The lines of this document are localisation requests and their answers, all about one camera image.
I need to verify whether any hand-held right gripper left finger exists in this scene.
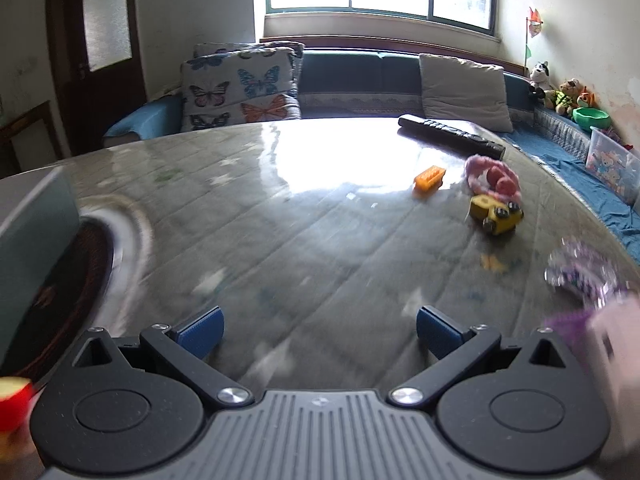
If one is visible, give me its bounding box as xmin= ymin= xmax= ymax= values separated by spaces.
xmin=72 ymin=306 xmax=254 ymax=407

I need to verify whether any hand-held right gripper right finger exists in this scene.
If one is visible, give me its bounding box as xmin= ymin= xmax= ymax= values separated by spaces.
xmin=389 ymin=305 xmax=586 ymax=407

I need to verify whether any grey cardboard box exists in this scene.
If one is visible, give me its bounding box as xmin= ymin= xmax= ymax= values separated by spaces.
xmin=0 ymin=165 xmax=82 ymax=366

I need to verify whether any round black hotplate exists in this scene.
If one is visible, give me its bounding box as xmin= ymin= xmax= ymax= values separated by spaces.
xmin=15 ymin=200 xmax=153 ymax=386

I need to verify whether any yellow toy truck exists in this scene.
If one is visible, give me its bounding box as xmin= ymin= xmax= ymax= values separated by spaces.
xmin=469 ymin=195 xmax=525 ymax=237

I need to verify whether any clear plastic wrapper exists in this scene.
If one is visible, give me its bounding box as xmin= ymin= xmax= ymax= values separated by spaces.
xmin=545 ymin=240 xmax=631 ymax=306

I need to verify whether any orange toy brick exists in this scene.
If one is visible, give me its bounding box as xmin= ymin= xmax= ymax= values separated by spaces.
xmin=413 ymin=165 xmax=446 ymax=192

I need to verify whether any pink plastic toy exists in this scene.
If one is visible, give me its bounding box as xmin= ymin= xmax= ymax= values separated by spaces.
xmin=545 ymin=292 xmax=640 ymax=461

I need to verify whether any red bowl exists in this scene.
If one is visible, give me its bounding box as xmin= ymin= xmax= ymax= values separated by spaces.
xmin=0 ymin=379 xmax=33 ymax=433

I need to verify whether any black remote control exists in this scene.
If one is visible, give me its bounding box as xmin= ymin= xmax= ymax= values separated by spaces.
xmin=397 ymin=114 xmax=507 ymax=160

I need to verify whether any blue blanket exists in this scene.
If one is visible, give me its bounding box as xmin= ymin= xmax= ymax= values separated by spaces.
xmin=500 ymin=130 xmax=640 ymax=263

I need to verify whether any clear storage box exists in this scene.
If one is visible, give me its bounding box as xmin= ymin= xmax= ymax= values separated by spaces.
xmin=585 ymin=126 xmax=640 ymax=206

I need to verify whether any grey cushion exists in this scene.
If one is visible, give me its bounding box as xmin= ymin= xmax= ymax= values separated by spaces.
xmin=418 ymin=53 xmax=515 ymax=133

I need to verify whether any butterfly print pillow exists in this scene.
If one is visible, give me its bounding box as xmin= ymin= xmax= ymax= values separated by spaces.
xmin=193 ymin=41 xmax=305 ymax=63
xmin=180 ymin=46 xmax=302 ymax=132

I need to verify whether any wooden framed board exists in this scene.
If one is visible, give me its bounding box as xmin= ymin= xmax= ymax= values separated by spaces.
xmin=0 ymin=102 xmax=63 ymax=171

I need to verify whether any green plastic bowl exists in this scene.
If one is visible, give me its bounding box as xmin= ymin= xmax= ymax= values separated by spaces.
xmin=572 ymin=106 xmax=612 ymax=131

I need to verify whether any brown plush bear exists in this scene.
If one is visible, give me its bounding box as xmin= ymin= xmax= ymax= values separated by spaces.
xmin=552 ymin=79 xmax=581 ymax=116

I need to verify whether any blue sofa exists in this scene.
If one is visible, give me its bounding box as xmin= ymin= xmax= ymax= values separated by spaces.
xmin=102 ymin=36 xmax=596 ymax=161

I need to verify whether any black and white plush cow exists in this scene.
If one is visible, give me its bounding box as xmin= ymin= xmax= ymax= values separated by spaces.
xmin=529 ymin=61 xmax=555 ymax=98

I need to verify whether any dark wooden door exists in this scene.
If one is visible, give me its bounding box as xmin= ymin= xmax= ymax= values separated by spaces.
xmin=45 ymin=0 xmax=148 ymax=161

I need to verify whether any colourful pinwheel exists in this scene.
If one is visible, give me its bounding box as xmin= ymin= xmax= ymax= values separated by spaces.
xmin=522 ymin=7 xmax=544 ymax=68

